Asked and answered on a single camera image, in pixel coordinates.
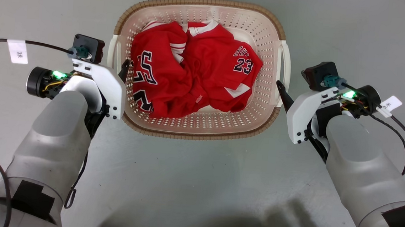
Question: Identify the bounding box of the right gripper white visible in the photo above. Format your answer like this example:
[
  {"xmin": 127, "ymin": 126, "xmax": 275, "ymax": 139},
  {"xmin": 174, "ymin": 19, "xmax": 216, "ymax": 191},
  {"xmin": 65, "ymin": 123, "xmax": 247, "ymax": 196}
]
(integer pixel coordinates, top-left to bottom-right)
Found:
[{"xmin": 271, "ymin": 79, "xmax": 383, "ymax": 166}]

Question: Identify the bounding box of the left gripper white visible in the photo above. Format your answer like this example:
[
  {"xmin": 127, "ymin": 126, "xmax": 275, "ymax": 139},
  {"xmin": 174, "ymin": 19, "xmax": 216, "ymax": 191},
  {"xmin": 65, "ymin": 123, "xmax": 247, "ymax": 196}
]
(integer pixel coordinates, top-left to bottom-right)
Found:
[{"xmin": 23, "ymin": 52, "xmax": 132, "ymax": 139}]

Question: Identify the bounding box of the beige laundry basket brown rim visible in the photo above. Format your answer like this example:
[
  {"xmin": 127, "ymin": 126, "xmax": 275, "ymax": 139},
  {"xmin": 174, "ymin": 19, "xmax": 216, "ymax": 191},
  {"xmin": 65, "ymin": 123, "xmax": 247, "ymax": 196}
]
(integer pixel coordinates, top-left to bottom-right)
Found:
[{"xmin": 102, "ymin": 0, "xmax": 296, "ymax": 147}]

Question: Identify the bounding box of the red jersey large number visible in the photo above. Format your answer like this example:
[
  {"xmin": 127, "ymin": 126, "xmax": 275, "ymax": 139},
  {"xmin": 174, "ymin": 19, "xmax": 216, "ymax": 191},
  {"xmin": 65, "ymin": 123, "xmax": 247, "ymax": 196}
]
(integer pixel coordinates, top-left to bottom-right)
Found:
[{"xmin": 126, "ymin": 18, "xmax": 215, "ymax": 122}]

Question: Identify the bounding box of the red jersey small number 23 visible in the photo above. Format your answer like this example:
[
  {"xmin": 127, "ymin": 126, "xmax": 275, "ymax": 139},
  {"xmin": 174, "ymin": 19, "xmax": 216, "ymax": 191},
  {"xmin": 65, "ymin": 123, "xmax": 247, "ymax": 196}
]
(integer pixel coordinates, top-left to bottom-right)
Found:
[{"xmin": 178, "ymin": 18, "xmax": 266, "ymax": 115}]

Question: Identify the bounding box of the white paper cable tag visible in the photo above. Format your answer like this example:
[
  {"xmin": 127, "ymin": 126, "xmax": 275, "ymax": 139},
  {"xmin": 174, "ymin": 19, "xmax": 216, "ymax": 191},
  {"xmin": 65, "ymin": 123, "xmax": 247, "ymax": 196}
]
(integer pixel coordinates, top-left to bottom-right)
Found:
[
  {"xmin": 375, "ymin": 94, "xmax": 403, "ymax": 119},
  {"xmin": 6, "ymin": 39, "xmax": 30, "ymax": 65}
]

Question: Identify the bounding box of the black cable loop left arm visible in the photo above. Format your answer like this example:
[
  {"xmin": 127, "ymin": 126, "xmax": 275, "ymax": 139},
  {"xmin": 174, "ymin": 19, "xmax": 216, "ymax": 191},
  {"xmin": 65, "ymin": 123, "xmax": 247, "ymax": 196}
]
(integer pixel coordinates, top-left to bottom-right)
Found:
[{"xmin": 63, "ymin": 150, "xmax": 89, "ymax": 211}]

